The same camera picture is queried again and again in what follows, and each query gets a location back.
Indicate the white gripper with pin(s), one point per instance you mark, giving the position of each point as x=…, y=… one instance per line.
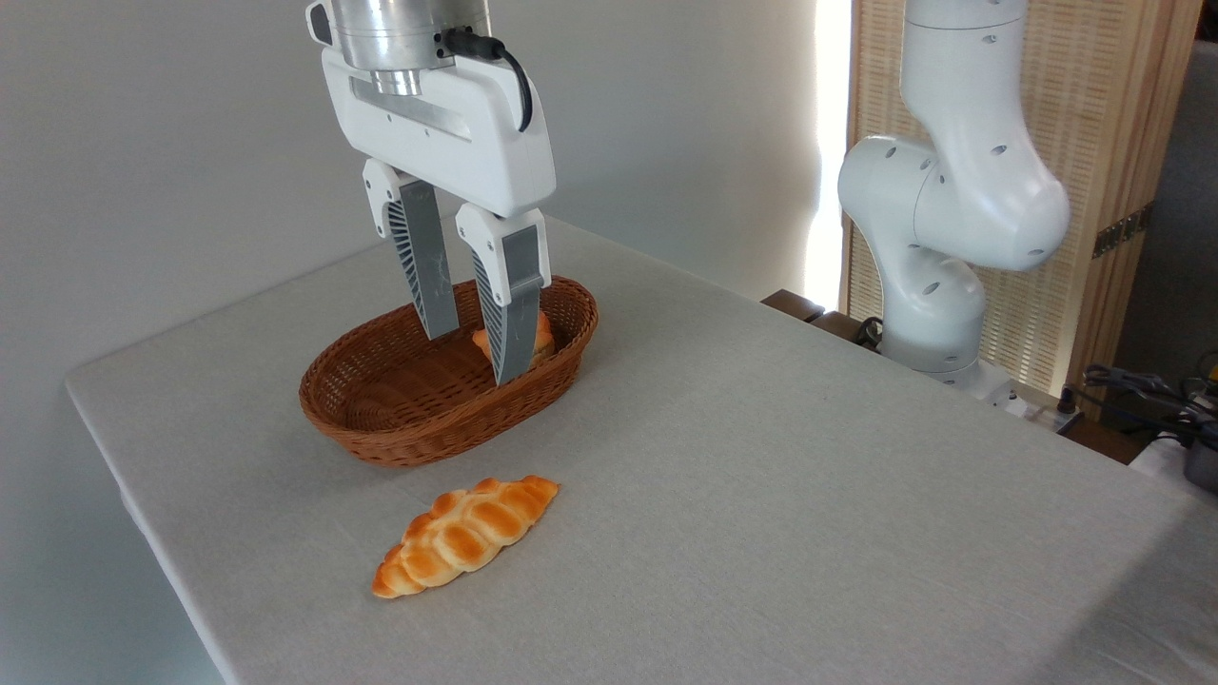
x=476, y=143

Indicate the round knotted bread roll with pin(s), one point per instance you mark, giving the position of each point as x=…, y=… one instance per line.
x=545, y=339

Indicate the long braided bread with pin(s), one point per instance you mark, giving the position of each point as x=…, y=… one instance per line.
x=464, y=538

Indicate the brown oval wicker basket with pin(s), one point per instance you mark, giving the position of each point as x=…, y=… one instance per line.
x=400, y=428

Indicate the grey tablecloth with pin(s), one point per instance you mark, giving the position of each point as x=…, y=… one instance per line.
x=780, y=514

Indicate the black screen hinge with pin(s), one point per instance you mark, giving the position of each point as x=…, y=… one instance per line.
x=1123, y=231

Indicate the wooden bamboo folding screen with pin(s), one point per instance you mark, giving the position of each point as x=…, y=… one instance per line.
x=1104, y=95

